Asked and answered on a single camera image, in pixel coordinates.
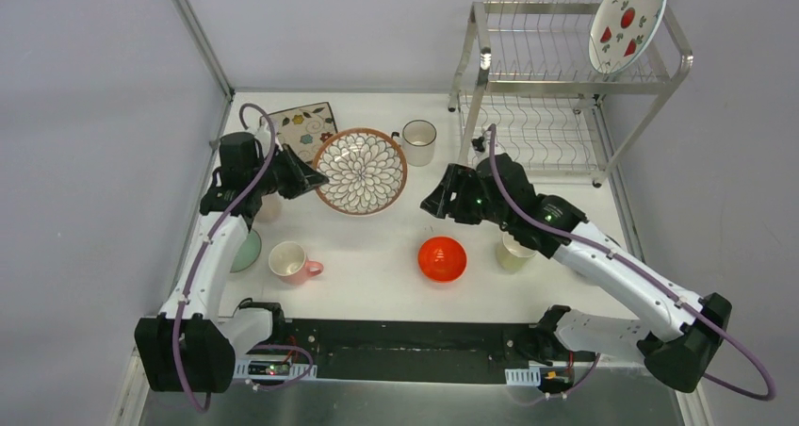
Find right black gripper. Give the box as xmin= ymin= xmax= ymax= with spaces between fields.
xmin=420 ymin=163 xmax=513 ymax=228

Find square floral plate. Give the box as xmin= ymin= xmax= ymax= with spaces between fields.
xmin=269 ymin=102 xmax=338 ymax=165

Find brown petal pattern plate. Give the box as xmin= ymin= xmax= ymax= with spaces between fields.
xmin=313 ymin=127 xmax=408 ymax=217

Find watermelon pattern round plate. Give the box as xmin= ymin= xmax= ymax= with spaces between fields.
xmin=588 ymin=0 xmax=667 ymax=75

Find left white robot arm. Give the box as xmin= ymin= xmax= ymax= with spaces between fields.
xmin=134 ymin=132 xmax=328 ymax=393

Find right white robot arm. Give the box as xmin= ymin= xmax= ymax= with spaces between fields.
xmin=420 ymin=154 xmax=732 ymax=393

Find steel two-tier dish rack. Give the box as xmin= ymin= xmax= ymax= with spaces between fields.
xmin=448 ymin=0 xmax=693 ymax=185

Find beige cup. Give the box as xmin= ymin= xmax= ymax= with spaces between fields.
xmin=254 ymin=193 xmax=283 ymax=223

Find orange bowl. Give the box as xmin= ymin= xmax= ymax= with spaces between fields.
xmin=417 ymin=236 xmax=467 ymax=283

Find pale yellow mug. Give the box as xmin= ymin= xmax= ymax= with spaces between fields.
xmin=495 ymin=233 xmax=538 ymax=273

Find pink mug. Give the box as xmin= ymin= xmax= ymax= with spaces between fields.
xmin=268 ymin=241 xmax=324 ymax=286

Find mint green bowl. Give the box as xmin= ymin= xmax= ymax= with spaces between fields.
xmin=231 ymin=230 xmax=262 ymax=273

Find white mug black handle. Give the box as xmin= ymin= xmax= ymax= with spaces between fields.
xmin=391 ymin=120 xmax=438 ymax=167

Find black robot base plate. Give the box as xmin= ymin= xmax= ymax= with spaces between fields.
xmin=266 ymin=319 xmax=595 ymax=385

